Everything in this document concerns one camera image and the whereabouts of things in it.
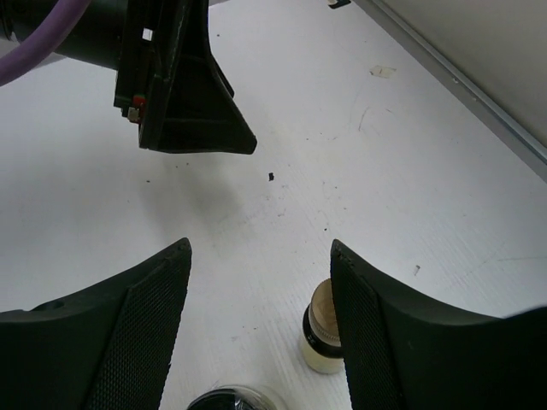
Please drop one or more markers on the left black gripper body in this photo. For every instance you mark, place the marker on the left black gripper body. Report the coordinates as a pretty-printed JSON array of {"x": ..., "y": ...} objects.
[{"x": 125, "y": 36}]

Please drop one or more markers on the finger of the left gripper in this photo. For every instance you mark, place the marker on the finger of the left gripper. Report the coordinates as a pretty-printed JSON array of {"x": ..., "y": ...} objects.
[{"x": 189, "y": 105}]

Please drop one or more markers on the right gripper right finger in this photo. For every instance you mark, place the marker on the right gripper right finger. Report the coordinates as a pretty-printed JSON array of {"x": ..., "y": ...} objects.
[{"x": 403, "y": 349}]

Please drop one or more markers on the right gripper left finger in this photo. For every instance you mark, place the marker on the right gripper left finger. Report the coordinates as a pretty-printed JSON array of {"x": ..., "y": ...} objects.
[{"x": 108, "y": 346}]

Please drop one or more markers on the front yellow label bottle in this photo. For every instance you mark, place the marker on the front yellow label bottle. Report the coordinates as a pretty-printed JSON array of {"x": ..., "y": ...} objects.
[{"x": 320, "y": 344}]

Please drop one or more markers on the white powder jar black cap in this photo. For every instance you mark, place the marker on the white powder jar black cap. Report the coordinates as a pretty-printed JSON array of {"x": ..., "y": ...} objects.
[{"x": 239, "y": 397}]

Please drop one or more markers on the aluminium table frame rail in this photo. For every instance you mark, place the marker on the aluminium table frame rail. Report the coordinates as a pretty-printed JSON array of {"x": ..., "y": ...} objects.
[{"x": 516, "y": 137}]

